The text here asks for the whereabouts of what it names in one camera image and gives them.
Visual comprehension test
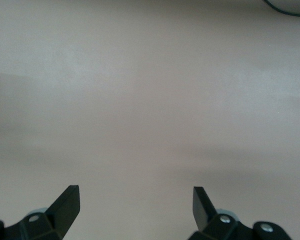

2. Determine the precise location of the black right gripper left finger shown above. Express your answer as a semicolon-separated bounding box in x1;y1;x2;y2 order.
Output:
0;184;81;240

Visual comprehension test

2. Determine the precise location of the thin black cable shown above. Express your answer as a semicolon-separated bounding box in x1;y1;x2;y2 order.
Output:
262;0;300;17

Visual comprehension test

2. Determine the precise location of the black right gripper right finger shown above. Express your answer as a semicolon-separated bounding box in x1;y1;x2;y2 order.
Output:
188;186;291;240

